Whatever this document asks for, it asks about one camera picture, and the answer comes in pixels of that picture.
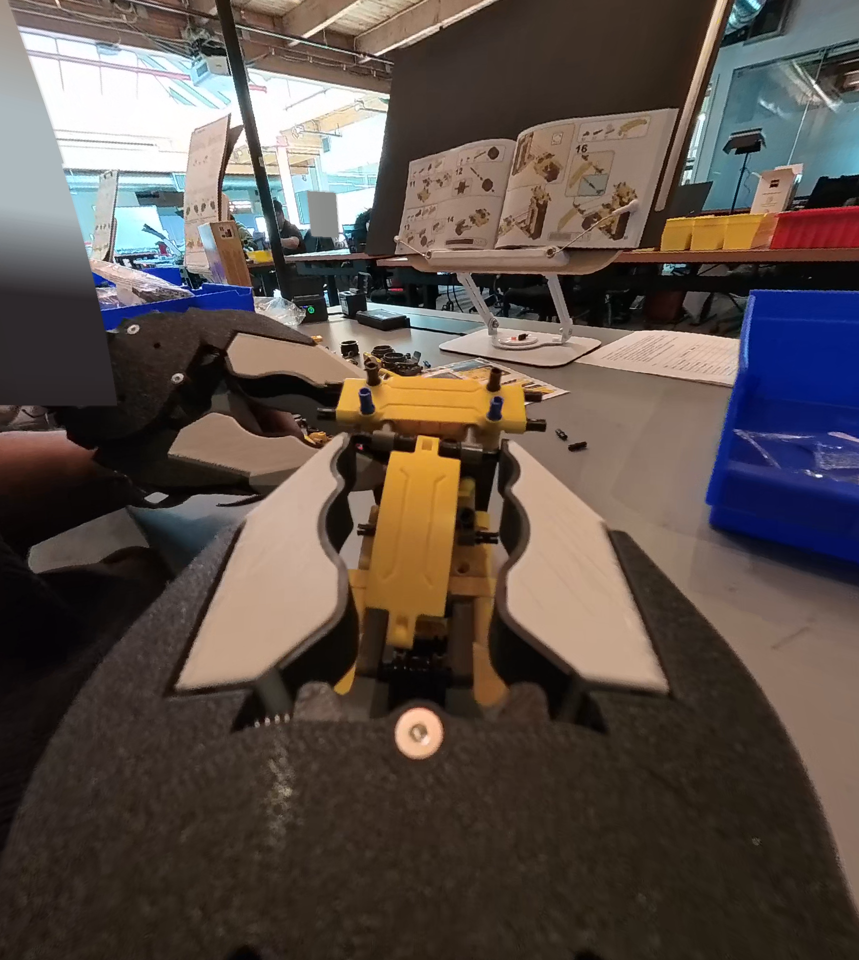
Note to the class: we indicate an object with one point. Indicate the black music stand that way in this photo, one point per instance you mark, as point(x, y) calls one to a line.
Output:
point(744, 142)

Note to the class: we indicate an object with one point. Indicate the yellow black toy brick model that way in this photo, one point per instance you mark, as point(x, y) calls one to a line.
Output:
point(429, 401)

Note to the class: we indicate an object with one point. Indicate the person's left hand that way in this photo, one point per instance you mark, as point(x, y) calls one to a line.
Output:
point(279, 421)

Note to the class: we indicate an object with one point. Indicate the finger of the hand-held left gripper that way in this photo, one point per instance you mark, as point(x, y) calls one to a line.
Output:
point(234, 450)
point(287, 360)

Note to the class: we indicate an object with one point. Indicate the printed paper sheets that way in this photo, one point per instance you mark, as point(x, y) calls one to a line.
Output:
point(669, 356)

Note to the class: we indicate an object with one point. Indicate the small white cardboard box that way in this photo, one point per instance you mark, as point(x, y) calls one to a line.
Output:
point(774, 191)

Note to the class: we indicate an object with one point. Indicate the large brown cardboard box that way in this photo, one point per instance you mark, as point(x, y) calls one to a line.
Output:
point(204, 172)

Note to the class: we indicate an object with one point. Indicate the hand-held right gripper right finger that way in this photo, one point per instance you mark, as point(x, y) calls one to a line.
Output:
point(587, 600)

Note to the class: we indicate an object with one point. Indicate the blue plastic bin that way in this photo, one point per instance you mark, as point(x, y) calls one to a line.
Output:
point(812, 360)
point(212, 300)

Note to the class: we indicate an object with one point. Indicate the tan printed product box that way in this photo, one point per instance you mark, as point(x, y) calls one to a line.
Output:
point(227, 255)

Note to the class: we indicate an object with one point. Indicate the clear plastic bag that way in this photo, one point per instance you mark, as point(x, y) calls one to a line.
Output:
point(834, 457)
point(278, 311)
point(137, 281)

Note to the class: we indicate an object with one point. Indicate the open instruction booklet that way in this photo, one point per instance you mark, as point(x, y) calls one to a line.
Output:
point(534, 187)

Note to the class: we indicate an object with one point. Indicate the black charger green light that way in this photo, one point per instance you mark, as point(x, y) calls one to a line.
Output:
point(309, 309)

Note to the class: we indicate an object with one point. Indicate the pile of small brick pieces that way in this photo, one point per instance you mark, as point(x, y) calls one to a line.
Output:
point(392, 360)

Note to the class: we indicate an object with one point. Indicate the black flat box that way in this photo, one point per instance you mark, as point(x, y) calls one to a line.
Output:
point(383, 319)

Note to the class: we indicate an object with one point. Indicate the yellow printed leaflet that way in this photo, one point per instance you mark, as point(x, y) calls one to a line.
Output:
point(459, 369)

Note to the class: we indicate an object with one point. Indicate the yellow brick panel with axle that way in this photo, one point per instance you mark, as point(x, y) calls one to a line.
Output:
point(414, 525)

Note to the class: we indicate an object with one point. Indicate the yellow plastic bin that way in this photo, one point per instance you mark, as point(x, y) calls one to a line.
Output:
point(746, 232)
point(708, 233)
point(677, 234)

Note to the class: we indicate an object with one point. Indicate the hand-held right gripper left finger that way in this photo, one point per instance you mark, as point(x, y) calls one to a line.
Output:
point(264, 600)

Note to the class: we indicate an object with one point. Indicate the black floor lamp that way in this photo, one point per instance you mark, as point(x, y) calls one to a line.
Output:
point(249, 135)

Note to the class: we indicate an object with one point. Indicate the long red plastic bin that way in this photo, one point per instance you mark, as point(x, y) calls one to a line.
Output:
point(842, 225)

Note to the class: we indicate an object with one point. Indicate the grey black charger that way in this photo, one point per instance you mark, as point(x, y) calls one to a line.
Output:
point(351, 301)

